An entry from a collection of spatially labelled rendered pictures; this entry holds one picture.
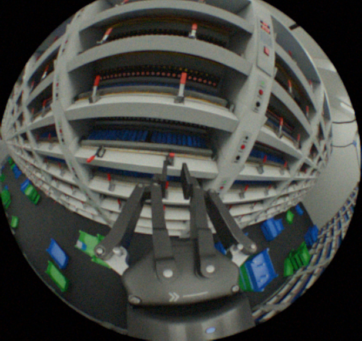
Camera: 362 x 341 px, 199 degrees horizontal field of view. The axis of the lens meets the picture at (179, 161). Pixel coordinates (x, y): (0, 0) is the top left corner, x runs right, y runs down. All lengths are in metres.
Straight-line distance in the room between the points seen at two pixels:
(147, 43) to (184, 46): 0.09
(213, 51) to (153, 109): 0.23
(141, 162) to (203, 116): 0.24
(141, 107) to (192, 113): 0.13
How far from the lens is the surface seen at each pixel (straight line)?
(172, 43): 0.32
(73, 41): 0.56
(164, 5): 0.45
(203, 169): 0.37
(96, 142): 0.46
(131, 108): 0.30
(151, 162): 0.35
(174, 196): 0.50
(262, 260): 1.04
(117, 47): 0.36
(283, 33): 0.80
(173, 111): 0.28
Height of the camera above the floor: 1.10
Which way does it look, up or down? 34 degrees down
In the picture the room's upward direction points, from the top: 11 degrees clockwise
